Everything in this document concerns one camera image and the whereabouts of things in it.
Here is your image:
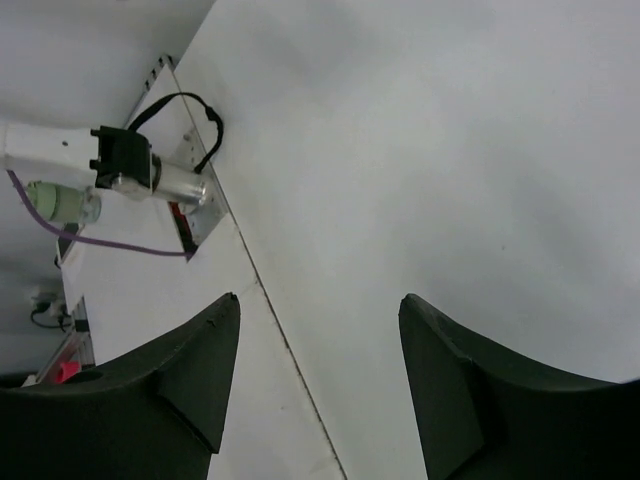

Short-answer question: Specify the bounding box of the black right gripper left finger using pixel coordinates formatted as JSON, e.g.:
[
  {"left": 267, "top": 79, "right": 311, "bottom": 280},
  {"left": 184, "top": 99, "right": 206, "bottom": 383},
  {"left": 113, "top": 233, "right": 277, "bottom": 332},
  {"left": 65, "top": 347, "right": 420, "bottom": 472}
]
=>
[{"left": 1, "top": 293, "right": 240, "bottom": 479}]

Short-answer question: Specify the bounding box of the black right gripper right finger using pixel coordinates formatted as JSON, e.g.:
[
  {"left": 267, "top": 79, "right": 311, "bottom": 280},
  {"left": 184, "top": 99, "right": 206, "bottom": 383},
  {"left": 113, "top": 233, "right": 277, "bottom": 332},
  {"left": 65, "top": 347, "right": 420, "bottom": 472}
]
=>
[{"left": 399, "top": 294, "right": 639, "bottom": 479}]

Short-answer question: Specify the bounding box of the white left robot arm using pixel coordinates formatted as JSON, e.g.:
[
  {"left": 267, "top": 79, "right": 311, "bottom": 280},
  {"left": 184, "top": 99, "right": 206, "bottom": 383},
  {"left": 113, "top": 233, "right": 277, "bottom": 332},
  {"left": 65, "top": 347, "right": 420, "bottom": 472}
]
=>
[{"left": 1, "top": 121, "right": 214, "bottom": 212}]

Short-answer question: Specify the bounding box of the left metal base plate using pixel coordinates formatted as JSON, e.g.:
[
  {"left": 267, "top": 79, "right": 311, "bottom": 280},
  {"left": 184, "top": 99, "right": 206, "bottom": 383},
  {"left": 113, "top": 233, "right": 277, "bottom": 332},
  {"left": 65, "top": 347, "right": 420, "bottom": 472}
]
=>
[{"left": 161, "top": 128, "right": 228, "bottom": 253}]

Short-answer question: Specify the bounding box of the black base cable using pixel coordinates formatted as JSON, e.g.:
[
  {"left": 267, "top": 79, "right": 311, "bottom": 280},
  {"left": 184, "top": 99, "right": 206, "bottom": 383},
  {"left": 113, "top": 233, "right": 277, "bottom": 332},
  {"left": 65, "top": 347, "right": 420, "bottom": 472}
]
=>
[{"left": 130, "top": 92, "right": 225, "bottom": 175}]

